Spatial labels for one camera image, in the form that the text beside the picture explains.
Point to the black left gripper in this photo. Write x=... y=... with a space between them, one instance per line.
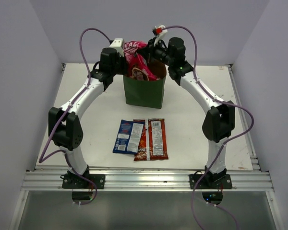
x=124 y=63

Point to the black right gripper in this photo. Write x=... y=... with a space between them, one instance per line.
x=145 y=51

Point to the pink Real chips bag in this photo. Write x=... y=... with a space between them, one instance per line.
x=137 y=65

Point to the green brown paper bag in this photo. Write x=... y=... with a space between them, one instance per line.
x=146 y=93

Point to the blue snack bag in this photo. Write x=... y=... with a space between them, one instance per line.
x=128 y=137

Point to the orange red Doritos bag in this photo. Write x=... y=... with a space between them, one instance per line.
x=153 y=144

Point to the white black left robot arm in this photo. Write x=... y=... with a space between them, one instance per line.
x=64 y=127

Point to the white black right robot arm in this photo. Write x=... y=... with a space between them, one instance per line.
x=219 y=118

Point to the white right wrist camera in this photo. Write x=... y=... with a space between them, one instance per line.
x=159 y=33

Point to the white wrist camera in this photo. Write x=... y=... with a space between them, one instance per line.
x=118 y=44
x=159 y=33

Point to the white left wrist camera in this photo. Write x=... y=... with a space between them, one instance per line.
x=118 y=44

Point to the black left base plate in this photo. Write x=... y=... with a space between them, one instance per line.
x=75 y=182

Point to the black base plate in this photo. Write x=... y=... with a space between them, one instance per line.
x=224 y=182
x=75 y=182

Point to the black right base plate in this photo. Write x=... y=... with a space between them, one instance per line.
x=224 y=182

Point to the aluminium rail frame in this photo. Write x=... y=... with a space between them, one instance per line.
x=149 y=195

